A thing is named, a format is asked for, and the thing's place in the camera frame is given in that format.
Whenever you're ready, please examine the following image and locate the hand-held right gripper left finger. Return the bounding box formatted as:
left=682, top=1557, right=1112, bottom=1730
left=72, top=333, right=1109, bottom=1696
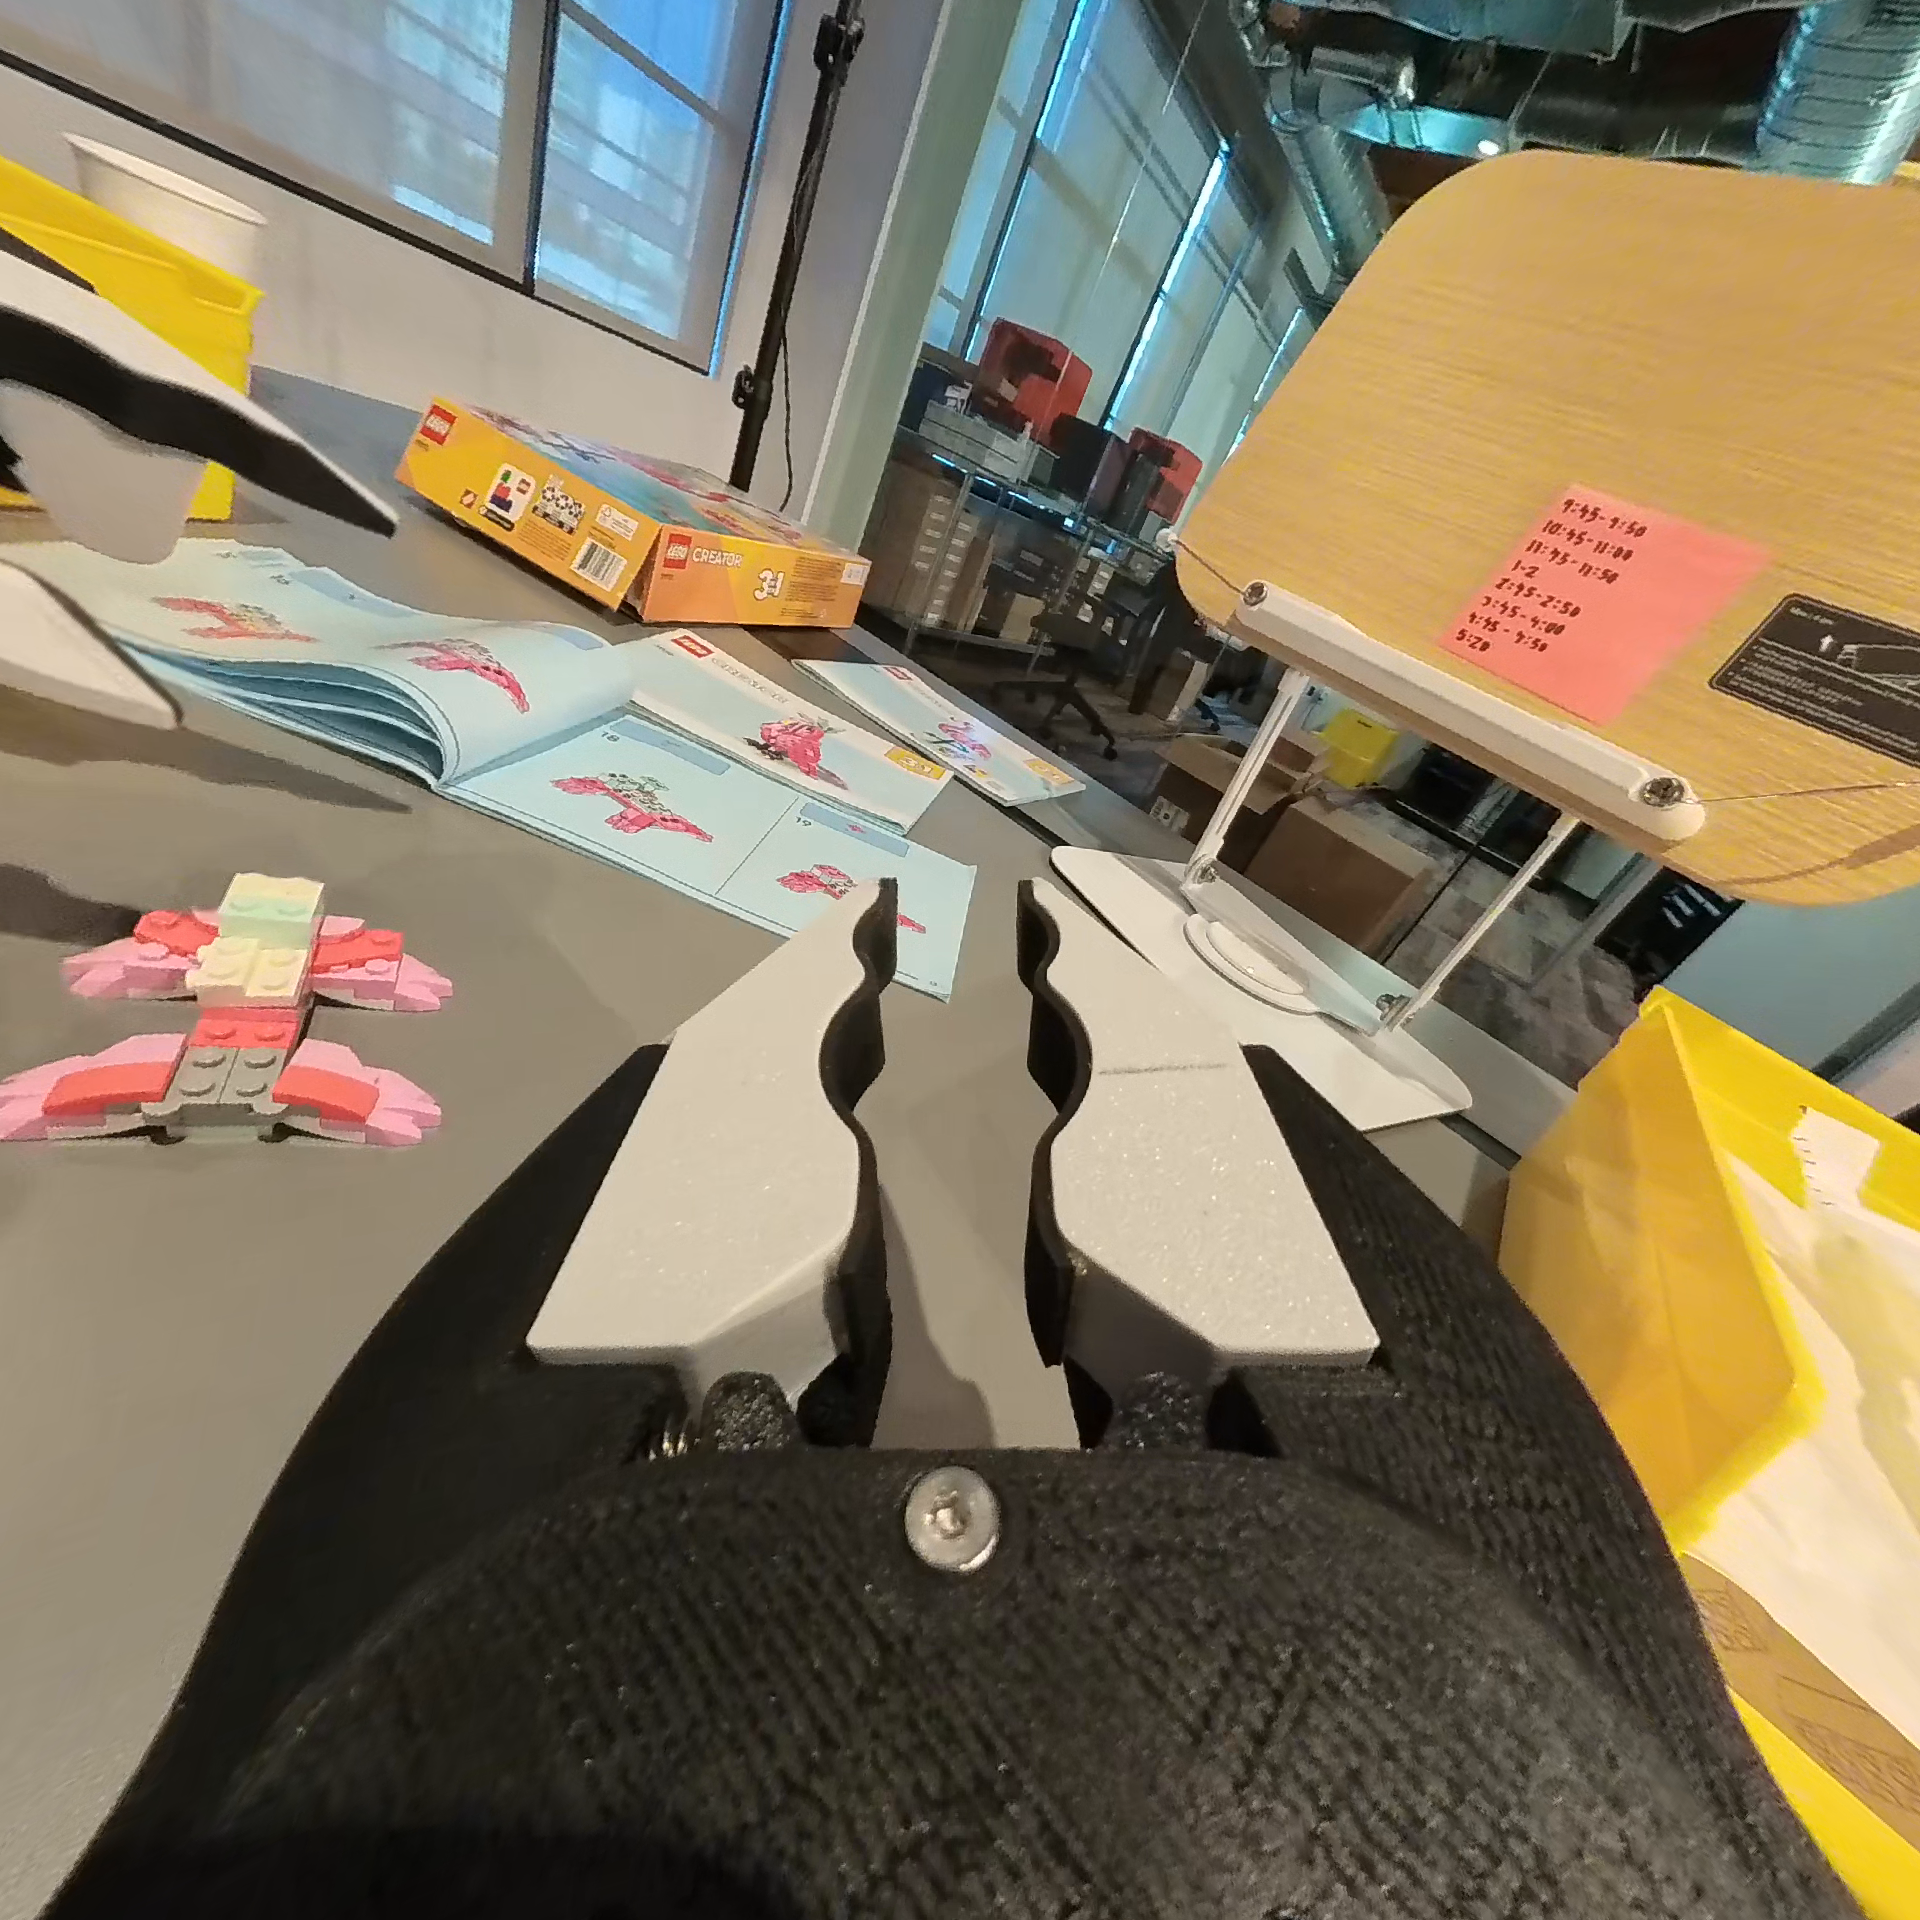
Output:
left=528, top=875, right=903, bottom=1412

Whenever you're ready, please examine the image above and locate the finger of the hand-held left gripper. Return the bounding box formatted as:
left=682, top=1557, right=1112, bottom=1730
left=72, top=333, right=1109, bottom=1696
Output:
left=0, top=240, right=400, bottom=568
left=0, top=561, right=183, bottom=736

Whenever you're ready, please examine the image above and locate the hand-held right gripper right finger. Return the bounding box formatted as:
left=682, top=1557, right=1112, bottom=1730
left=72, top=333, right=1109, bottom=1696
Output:
left=1017, top=875, right=1383, bottom=1418

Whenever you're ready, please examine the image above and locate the pink brick animal model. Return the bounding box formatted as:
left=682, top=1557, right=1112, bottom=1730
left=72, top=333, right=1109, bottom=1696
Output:
left=0, top=870, right=454, bottom=1151

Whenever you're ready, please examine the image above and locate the grey desk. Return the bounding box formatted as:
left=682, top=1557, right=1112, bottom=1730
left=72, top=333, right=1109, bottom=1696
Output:
left=0, top=367, right=1516, bottom=1920

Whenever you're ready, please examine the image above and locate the yellow storage bin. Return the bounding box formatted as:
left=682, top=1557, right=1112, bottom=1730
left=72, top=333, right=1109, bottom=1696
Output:
left=1498, top=983, right=1920, bottom=1920
left=0, top=149, right=265, bottom=520

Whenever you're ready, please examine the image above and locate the white paper cup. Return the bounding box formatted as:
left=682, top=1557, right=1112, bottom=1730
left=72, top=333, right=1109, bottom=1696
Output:
left=63, top=132, right=270, bottom=287

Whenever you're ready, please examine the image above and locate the brown cardboard box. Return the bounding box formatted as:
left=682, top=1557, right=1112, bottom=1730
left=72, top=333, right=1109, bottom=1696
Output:
left=1154, top=736, right=1444, bottom=966

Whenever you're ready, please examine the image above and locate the open light blue instruction booklet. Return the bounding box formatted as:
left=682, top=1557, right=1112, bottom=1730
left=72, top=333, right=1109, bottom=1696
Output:
left=15, top=539, right=979, bottom=1003

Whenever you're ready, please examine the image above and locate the parrot cover instruction booklet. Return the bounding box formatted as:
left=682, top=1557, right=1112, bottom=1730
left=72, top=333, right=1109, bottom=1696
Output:
left=629, top=630, right=957, bottom=836

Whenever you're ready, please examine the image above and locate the large window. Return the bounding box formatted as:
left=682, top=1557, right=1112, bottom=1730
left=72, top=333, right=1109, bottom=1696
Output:
left=0, top=0, right=791, bottom=378

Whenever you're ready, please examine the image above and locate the orange brick set box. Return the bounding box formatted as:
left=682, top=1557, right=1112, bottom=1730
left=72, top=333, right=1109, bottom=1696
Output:
left=392, top=395, right=873, bottom=627

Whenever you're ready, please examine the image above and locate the flamingo cover instruction booklet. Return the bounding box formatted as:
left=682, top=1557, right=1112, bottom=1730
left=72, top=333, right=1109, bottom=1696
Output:
left=791, top=657, right=1084, bottom=809

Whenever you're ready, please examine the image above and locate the black office chair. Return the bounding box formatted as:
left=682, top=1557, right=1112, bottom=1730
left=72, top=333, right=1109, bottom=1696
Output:
left=1036, top=599, right=1124, bottom=762

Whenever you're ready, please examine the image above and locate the metal storage shelf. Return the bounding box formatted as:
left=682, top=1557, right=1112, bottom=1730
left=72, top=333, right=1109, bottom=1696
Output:
left=871, top=360, right=1189, bottom=665

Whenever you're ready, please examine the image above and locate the black tripod pole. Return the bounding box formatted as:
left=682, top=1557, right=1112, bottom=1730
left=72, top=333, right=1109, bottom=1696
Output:
left=728, top=0, right=871, bottom=496

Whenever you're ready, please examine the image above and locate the pink sticky note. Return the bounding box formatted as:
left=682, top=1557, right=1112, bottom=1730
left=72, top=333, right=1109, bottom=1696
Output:
left=1437, top=482, right=1774, bottom=726

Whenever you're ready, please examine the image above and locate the wooden book stand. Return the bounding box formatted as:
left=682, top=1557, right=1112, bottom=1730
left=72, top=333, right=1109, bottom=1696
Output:
left=1048, top=149, right=1920, bottom=1136

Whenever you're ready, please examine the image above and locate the silver ceiling duct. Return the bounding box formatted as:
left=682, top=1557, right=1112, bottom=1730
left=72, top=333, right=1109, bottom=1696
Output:
left=1244, top=0, right=1920, bottom=204

